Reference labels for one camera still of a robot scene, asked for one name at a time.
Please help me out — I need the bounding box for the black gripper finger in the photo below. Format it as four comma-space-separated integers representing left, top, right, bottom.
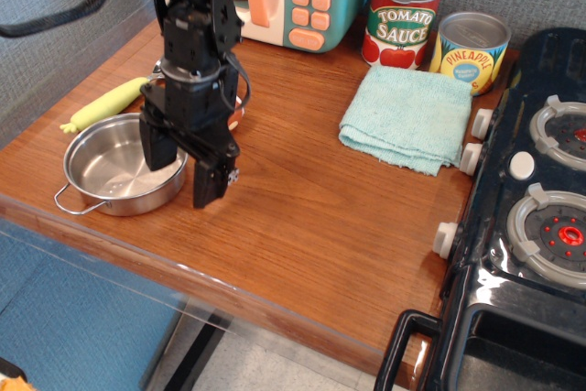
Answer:
193, 158, 231, 209
139, 118, 178, 171

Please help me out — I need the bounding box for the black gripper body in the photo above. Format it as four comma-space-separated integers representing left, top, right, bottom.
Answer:
140, 63, 241, 185

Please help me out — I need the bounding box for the stainless steel pot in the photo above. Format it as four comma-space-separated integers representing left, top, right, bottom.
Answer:
54, 113, 189, 217

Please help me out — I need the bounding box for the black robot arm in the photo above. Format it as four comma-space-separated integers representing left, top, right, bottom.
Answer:
139, 0, 250, 208

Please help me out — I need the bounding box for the light blue folded cloth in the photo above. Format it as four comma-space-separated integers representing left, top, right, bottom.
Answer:
339, 66, 472, 176

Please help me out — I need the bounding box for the black toy stove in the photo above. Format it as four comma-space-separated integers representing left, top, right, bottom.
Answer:
375, 27, 585, 390

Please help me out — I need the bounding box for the brown toy mushroom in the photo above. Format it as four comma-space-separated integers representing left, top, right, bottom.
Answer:
228, 96, 245, 131

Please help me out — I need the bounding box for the tomato sauce can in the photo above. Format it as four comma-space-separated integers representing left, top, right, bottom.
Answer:
362, 0, 440, 69

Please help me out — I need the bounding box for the orange object at corner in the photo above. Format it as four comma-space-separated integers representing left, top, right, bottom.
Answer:
0, 358, 36, 391

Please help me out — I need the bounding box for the pineapple can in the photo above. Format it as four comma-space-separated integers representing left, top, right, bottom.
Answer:
429, 11, 511, 96

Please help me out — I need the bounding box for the spoon with green handle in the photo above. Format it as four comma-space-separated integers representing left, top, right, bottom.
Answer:
60, 58, 164, 134

